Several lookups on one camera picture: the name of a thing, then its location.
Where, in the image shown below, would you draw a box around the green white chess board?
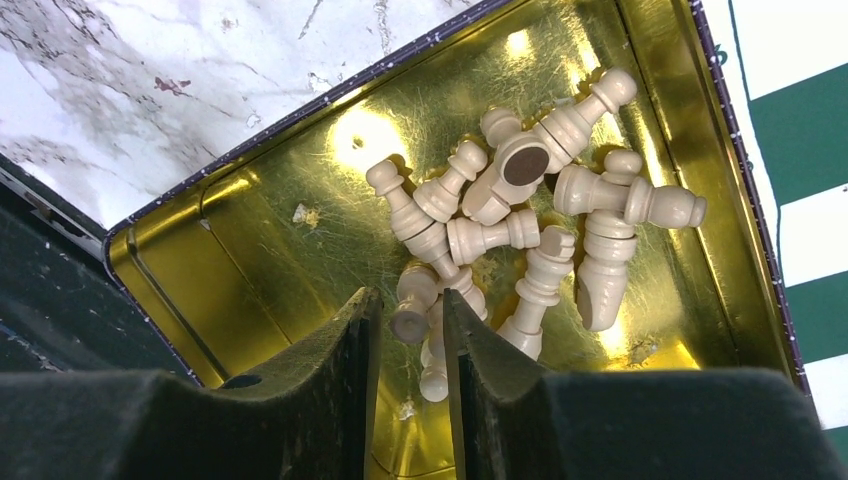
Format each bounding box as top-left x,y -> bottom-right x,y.
700,1 -> 847,453

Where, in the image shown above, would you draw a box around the pile of white chess pieces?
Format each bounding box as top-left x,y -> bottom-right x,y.
366,68 -> 707,402

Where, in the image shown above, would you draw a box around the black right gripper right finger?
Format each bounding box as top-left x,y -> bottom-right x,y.
443,290 -> 847,479

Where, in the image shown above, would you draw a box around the gold tin white pieces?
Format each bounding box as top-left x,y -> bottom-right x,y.
102,0 -> 813,480

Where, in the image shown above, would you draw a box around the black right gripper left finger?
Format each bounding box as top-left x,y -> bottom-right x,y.
1,287 -> 383,479

